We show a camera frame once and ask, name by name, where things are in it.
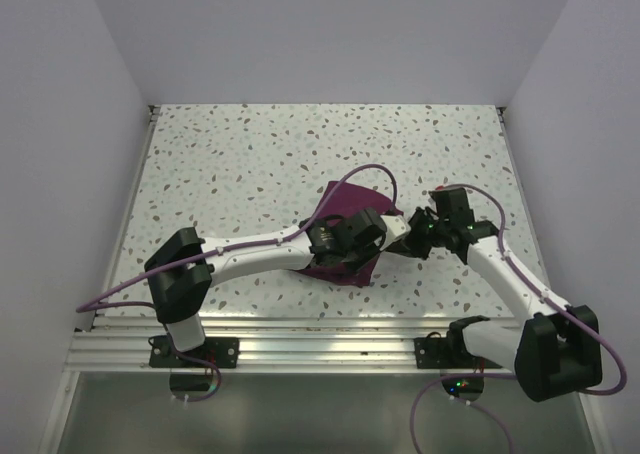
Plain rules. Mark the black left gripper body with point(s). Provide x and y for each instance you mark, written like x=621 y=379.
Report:
x=356 y=254

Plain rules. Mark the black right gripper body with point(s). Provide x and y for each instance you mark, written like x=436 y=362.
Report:
x=425 y=232

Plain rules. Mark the purple cloth mat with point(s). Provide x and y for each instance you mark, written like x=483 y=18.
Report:
x=347 y=201

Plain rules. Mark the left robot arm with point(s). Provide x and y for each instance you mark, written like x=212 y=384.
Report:
x=183 y=270

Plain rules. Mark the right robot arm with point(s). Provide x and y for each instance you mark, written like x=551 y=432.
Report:
x=553 y=351

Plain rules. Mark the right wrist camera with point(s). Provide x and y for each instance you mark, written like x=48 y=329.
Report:
x=452 y=207

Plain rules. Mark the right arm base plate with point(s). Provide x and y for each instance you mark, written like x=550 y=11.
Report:
x=435 y=353

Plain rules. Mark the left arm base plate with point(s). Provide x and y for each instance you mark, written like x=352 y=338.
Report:
x=223 y=352

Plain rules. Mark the aluminium rail frame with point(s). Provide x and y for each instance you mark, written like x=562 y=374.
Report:
x=321 y=368

